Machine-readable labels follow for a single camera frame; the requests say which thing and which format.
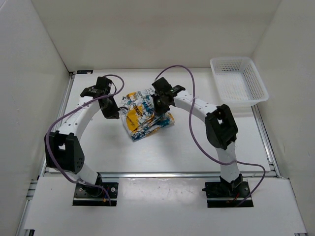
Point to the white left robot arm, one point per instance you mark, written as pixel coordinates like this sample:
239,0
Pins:
62,147

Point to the aluminium frame rail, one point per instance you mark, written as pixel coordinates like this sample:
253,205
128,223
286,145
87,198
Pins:
161,180

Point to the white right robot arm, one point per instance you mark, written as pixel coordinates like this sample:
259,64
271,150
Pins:
221,128

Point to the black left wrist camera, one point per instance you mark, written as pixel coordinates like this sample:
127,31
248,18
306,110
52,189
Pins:
104,84

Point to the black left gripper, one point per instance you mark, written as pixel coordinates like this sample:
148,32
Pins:
114,113

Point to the colourful printed shorts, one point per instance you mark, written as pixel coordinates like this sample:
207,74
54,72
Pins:
138,115

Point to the black corner label plate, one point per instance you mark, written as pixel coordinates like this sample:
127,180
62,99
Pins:
84,71

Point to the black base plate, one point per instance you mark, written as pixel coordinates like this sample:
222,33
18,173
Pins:
90,196
219,198

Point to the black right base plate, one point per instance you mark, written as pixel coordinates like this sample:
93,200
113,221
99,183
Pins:
219,198

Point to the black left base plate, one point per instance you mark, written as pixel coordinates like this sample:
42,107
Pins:
90,196

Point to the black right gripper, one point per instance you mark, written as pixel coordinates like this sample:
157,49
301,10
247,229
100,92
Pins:
159,110

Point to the white perforated plastic basket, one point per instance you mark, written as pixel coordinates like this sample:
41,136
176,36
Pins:
238,81

